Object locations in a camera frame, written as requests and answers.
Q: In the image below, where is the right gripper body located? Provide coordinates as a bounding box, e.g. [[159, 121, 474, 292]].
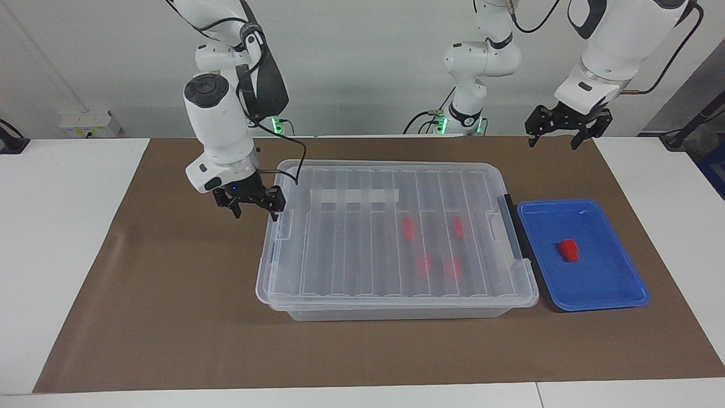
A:
[[225, 169, 266, 201]]

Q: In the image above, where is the black stand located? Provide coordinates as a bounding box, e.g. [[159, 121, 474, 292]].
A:
[[659, 91, 725, 151], [0, 118, 31, 155]]

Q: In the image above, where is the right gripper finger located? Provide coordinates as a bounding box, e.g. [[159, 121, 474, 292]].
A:
[[251, 184, 287, 223], [214, 189, 244, 220]]

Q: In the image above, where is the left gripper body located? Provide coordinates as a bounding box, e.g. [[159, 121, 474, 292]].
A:
[[551, 100, 605, 124]]

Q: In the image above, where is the red block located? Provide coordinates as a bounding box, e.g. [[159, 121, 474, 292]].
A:
[[556, 239, 581, 263]]

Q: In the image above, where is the black cable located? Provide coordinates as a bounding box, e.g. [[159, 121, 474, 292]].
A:
[[620, 2, 705, 96], [249, 118, 308, 186], [508, 0, 563, 34], [403, 86, 457, 135]]

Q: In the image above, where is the clear plastic storage box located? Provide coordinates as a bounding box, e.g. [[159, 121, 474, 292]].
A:
[[266, 160, 534, 322]]

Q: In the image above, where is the blue plastic tray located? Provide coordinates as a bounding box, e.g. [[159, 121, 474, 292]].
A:
[[517, 198, 651, 312]]

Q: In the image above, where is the clear plastic box lid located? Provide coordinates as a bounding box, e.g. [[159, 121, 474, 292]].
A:
[[255, 160, 540, 312]]

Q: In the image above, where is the blue crate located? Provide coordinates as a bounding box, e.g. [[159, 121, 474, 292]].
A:
[[697, 156, 725, 200]]

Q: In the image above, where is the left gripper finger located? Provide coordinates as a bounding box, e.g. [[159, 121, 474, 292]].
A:
[[524, 105, 562, 148], [570, 109, 615, 151]]

